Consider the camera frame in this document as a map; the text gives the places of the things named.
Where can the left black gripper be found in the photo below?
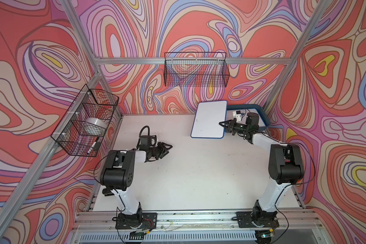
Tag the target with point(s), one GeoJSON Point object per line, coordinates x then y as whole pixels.
{"type": "Point", "coordinates": [162, 150]}

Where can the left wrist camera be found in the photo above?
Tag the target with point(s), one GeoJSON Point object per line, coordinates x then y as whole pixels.
{"type": "Point", "coordinates": [146, 141]}

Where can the silver tape roll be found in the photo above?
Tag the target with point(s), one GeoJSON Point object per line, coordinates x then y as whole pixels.
{"type": "Point", "coordinates": [93, 127]}

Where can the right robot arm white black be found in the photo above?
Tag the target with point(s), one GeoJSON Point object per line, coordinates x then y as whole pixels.
{"type": "Point", "coordinates": [285, 168]}

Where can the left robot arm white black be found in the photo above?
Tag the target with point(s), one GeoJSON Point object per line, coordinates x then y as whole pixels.
{"type": "Point", "coordinates": [117, 176]}

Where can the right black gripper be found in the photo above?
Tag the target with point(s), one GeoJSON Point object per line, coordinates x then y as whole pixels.
{"type": "Point", "coordinates": [231, 125]}

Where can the left black wire basket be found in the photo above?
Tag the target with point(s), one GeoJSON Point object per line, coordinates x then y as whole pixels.
{"type": "Point", "coordinates": [89, 117]}

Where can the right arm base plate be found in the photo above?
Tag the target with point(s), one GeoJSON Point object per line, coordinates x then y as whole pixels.
{"type": "Point", "coordinates": [252, 219]}

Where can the blue-framed whiteboard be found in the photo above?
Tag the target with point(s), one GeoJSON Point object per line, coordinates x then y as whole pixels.
{"type": "Point", "coordinates": [207, 118]}

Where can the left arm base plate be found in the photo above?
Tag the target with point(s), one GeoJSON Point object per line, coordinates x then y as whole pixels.
{"type": "Point", "coordinates": [147, 220]}

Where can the marker in wire basket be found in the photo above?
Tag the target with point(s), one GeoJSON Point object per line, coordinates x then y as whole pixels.
{"type": "Point", "coordinates": [93, 146]}

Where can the black wire basket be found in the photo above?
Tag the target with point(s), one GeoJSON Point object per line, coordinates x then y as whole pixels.
{"type": "Point", "coordinates": [196, 69]}
{"type": "Point", "coordinates": [89, 117]}

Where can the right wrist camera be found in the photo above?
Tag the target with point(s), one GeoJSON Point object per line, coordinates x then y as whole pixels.
{"type": "Point", "coordinates": [240, 115]}

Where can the back black wire basket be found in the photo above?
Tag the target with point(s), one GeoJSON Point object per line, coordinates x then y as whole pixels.
{"type": "Point", "coordinates": [196, 69]}

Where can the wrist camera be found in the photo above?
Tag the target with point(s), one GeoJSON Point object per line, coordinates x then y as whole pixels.
{"type": "Point", "coordinates": [240, 115]}
{"type": "Point", "coordinates": [146, 141]}

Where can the teal plastic storage box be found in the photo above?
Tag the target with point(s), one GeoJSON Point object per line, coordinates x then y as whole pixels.
{"type": "Point", "coordinates": [253, 108]}

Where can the aluminium front rail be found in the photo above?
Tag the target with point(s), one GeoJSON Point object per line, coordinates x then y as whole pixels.
{"type": "Point", "coordinates": [185, 220]}

